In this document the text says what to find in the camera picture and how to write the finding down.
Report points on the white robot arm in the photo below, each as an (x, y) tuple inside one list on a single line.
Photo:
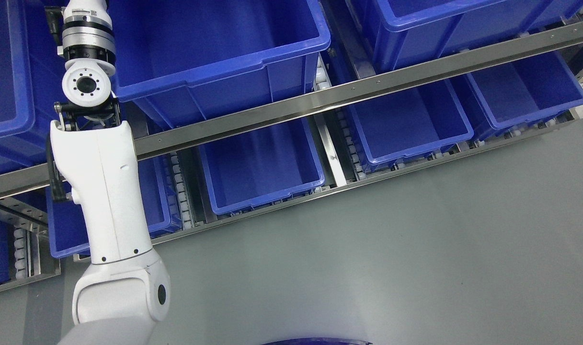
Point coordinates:
[(91, 160)]

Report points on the blue bin lower centre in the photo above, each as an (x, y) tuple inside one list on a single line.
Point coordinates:
[(260, 167)]

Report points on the blue bin lower right-centre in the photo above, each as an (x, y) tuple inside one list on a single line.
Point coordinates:
[(408, 125)]

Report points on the large blue bin upper centre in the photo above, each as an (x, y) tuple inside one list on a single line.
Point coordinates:
[(186, 61)]

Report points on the blue bin upper right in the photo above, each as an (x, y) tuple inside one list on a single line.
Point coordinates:
[(402, 33)]

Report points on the blue bin lower left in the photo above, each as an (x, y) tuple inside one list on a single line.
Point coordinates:
[(66, 222)]

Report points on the blue bin lower far right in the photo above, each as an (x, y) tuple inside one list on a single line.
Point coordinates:
[(520, 93)]

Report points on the blue bin upper left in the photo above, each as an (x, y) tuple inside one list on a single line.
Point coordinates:
[(30, 82)]

